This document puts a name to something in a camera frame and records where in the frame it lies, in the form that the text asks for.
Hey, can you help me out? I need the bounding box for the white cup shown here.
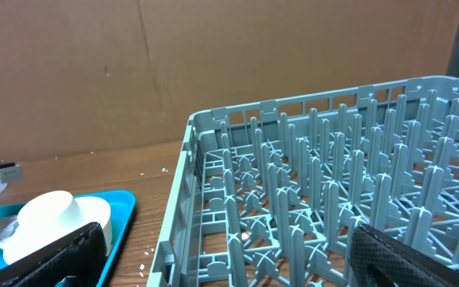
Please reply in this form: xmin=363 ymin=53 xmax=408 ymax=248
xmin=18 ymin=191 xmax=83 ymax=232

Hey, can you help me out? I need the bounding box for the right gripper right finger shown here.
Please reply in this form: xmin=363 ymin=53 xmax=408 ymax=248
xmin=349 ymin=224 xmax=459 ymax=287

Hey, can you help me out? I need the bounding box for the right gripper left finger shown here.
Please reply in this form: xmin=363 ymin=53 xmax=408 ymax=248
xmin=0 ymin=222 xmax=107 ymax=287

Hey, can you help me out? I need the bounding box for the teal serving tray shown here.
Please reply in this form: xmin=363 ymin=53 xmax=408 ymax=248
xmin=0 ymin=190 xmax=136 ymax=287

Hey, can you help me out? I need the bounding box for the light green bowl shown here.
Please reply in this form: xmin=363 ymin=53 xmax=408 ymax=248
xmin=3 ymin=198 xmax=112 ymax=265

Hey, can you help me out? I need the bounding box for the grey dishwasher rack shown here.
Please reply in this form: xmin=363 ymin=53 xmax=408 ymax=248
xmin=147 ymin=76 xmax=459 ymax=286

